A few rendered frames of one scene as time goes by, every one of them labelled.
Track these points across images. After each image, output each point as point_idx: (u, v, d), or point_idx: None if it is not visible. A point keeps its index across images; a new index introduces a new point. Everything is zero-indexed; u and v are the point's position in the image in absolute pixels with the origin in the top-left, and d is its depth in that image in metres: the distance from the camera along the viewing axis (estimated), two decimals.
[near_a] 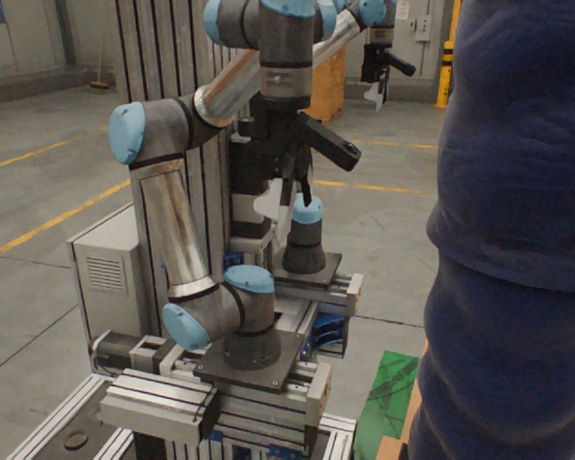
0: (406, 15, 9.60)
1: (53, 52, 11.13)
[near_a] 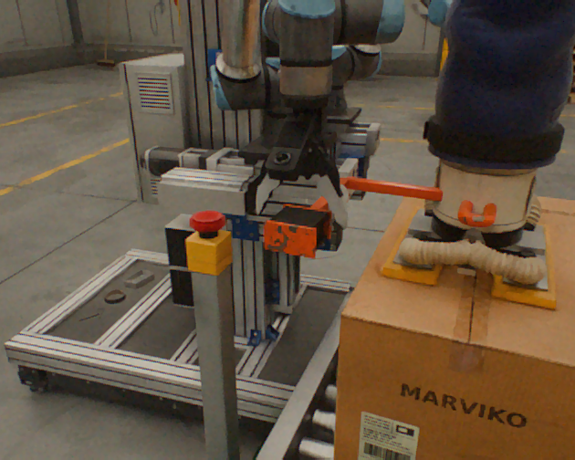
0: None
1: (61, 29, 11.30)
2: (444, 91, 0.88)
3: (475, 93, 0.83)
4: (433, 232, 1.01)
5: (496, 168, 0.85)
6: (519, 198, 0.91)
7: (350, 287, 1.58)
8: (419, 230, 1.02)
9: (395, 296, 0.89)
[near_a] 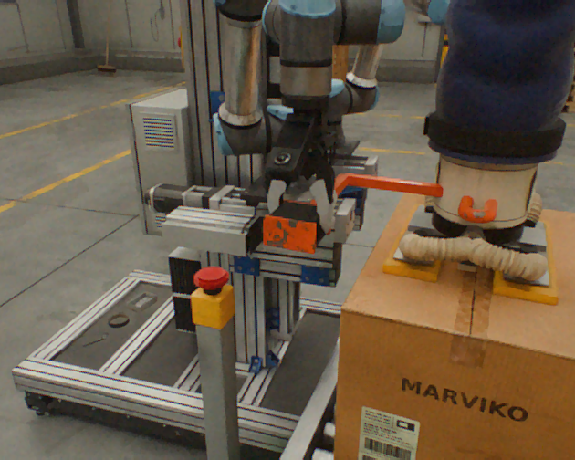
0: None
1: (62, 36, 11.36)
2: (445, 86, 0.87)
3: (476, 88, 0.82)
4: (434, 228, 1.01)
5: (496, 162, 0.85)
6: (520, 193, 0.90)
7: None
8: (420, 226, 1.02)
9: (396, 290, 0.89)
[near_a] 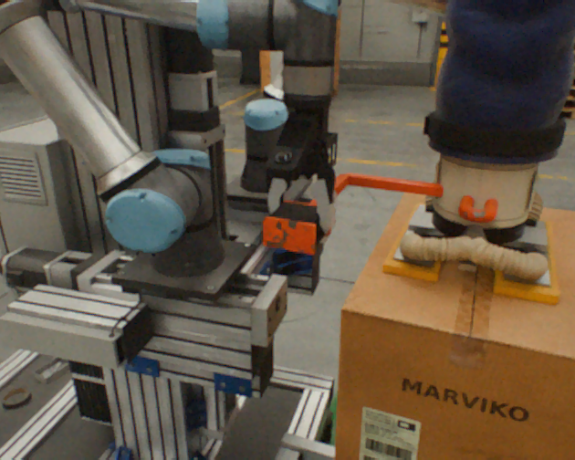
0: None
1: None
2: (445, 86, 0.87)
3: (476, 87, 0.82)
4: (434, 228, 1.00)
5: (496, 162, 0.85)
6: (520, 193, 0.90)
7: (283, 442, 1.17)
8: (420, 226, 1.01)
9: (396, 290, 0.88)
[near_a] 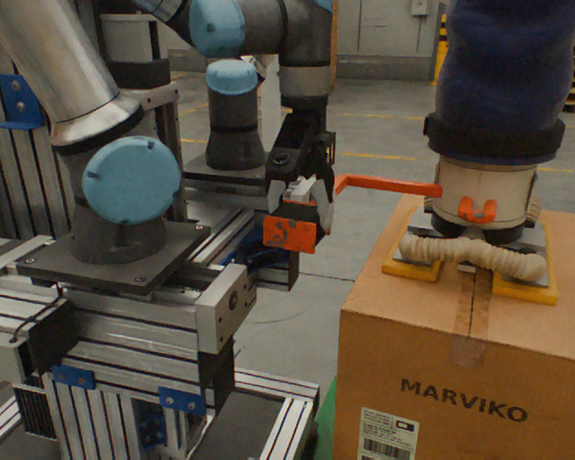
0: None
1: None
2: (445, 87, 0.87)
3: (475, 88, 0.83)
4: (433, 229, 1.01)
5: (496, 163, 0.85)
6: (519, 194, 0.90)
7: None
8: (419, 227, 1.02)
9: (395, 290, 0.89)
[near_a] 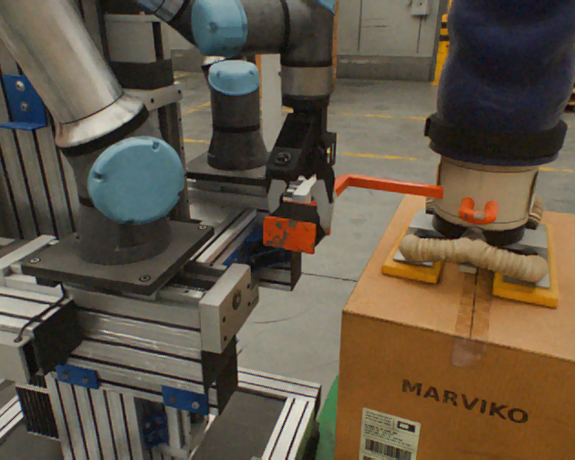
0: None
1: None
2: (446, 88, 0.87)
3: (477, 89, 0.82)
4: (434, 230, 1.00)
5: (497, 164, 0.85)
6: (521, 195, 0.90)
7: None
8: (420, 228, 1.01)
9: (397, 292, 0.89)
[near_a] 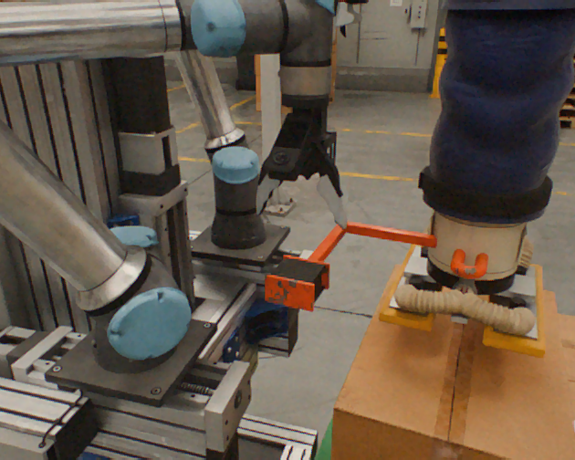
0: (401, 1, 9.25)
1: None
2: (438, 148, 0.91)
3: (467, 152, 0.87)
4: (429, 276, 1.05)
5: (486, 222, 0.89)
6: (510, 248, 0.95)
7: None
8: (414, 274, 1.06)
9: (383, 386, 0.98)
